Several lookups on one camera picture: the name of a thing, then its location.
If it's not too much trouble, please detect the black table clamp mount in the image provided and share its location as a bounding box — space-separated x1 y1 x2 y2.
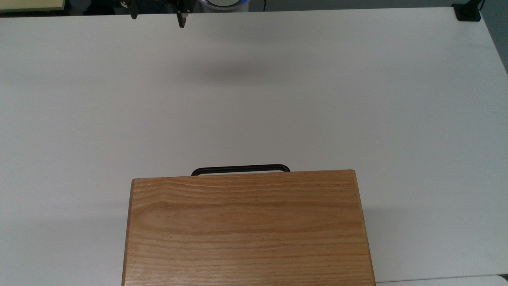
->
452 0 485 22

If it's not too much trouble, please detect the pale yellow board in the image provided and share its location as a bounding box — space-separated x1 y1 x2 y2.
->
0 0 66 12

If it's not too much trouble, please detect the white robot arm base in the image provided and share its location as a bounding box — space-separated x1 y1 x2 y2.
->
197 0 250 12

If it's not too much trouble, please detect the oak wooden drawer cabinet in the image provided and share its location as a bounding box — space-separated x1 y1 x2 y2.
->
121 170 376 286

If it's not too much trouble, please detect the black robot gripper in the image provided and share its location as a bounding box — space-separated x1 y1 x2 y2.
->
120 0 198 29

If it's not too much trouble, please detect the black metal drawer handle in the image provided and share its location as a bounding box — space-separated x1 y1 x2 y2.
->
191 164 291 176

